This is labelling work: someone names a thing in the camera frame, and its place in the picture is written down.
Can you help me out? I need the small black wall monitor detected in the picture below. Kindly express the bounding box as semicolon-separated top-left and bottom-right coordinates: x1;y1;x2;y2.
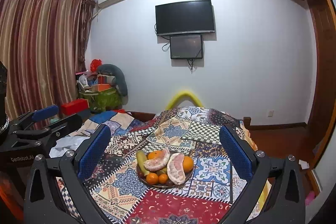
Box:
170;35;203;60

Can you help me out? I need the patchwork patterned bedspread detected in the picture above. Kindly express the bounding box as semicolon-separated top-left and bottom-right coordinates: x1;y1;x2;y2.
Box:
50;106;257;223

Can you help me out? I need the peeled pomelo segment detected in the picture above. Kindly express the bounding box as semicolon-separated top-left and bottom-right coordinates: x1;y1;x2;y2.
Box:
143;148;170;171
167;153;186;185

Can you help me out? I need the red box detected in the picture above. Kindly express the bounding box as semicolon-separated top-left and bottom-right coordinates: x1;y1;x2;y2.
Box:
60;98;89;116

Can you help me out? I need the yellow foam tube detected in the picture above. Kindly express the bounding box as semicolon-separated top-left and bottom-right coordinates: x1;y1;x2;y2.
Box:
165;90;203;110

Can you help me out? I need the red gift bow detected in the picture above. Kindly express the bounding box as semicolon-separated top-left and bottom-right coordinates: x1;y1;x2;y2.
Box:
90;59;102;72

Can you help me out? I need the wooden door frame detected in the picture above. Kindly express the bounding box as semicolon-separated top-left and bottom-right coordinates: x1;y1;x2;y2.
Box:
307;0;335;169

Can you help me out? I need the white wall socket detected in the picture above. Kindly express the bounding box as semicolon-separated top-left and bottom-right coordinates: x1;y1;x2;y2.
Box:
268;110;274;117

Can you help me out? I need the large orange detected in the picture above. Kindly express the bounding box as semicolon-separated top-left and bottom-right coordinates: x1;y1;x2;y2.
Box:
182;156;194;173
147;150;163;160

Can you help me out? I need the striped red gold curtain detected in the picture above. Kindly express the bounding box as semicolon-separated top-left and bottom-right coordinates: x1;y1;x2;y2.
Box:
1;0;96;119

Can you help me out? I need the green storage bag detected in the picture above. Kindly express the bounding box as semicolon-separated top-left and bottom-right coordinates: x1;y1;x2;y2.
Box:
79;88;122;113

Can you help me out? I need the yellow sugarcane piece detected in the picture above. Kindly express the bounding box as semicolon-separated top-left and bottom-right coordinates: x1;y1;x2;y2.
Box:
156;167;167;176
136;150;149;176

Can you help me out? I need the dark purple plate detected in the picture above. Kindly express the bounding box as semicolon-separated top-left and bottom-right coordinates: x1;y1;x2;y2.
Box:
136;150;195;189

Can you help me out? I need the small tangerine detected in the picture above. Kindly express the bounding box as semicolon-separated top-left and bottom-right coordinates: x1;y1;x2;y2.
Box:
158;174;169;185
146;173;159;185

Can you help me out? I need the black wall television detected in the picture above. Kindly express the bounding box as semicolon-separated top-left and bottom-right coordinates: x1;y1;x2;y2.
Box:
155;0;215;36

